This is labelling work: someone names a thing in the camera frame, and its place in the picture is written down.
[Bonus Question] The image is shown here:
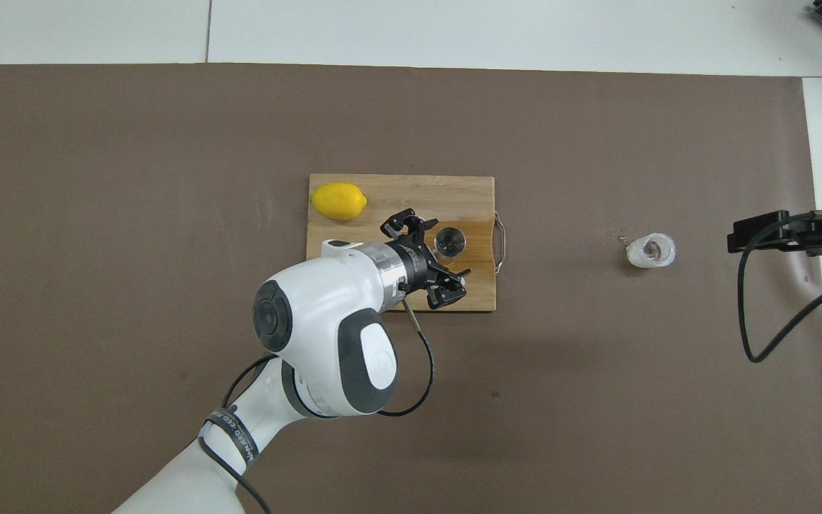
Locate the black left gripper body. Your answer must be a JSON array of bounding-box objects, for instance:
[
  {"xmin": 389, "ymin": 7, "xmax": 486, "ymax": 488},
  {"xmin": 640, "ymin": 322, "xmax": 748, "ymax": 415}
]
[{"xmin": 399, "ymin": 240, "xmax": 442, "ymax": 293}]

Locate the steel double jigger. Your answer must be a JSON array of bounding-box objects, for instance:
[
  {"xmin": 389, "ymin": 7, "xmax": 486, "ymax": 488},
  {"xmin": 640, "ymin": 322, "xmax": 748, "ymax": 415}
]
[{"xmin": 434, "ymin": 226, "xmax": 467, "ymax": 259}]

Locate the clear plastic cup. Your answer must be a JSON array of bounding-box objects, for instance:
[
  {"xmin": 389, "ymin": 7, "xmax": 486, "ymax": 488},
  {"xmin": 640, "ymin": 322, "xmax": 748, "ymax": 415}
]
[{"xmin": 625, "ymin": 233, "xmax": 676, "ymax": 269}]

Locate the wooden cutting board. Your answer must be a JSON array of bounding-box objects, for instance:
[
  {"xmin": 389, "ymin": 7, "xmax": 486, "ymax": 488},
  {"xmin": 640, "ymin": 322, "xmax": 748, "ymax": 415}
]
[{"xmin": 304, "ymin": 173, "xmax": 506, "ymax": 313}]

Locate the yellow lemon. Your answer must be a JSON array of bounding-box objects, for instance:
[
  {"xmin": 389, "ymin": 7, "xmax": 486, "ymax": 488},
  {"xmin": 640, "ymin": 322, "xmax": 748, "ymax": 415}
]
[{"xmin": 310, "ymin": 182, "xmax": 368, "ymax": 221}]

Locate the brown table mat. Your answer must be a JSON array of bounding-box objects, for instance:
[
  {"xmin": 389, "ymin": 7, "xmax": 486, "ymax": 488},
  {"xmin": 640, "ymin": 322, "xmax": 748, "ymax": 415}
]
[{"xmin": 0, "ymin": 63, "xmax": 822, "ymax": 514}]

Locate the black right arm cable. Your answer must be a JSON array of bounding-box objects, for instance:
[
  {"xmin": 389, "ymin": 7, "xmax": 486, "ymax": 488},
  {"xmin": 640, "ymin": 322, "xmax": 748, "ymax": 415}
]
[{"xmin": 737, "ymin": 211, "xmax": 822, "ymax": 363}]

